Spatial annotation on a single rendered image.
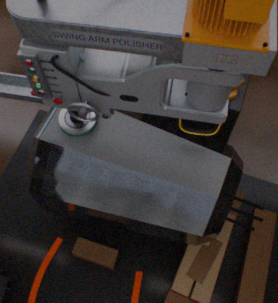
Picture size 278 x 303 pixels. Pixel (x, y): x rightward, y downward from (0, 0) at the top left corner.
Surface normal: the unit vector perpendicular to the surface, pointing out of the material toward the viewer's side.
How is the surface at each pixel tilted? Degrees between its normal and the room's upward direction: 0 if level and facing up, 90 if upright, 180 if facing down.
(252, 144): 0
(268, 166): 0
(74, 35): 90
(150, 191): 45
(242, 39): 0
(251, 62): 90
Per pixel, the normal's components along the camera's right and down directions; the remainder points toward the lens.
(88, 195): -0.25, 0.28
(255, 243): -0.02, -0.45
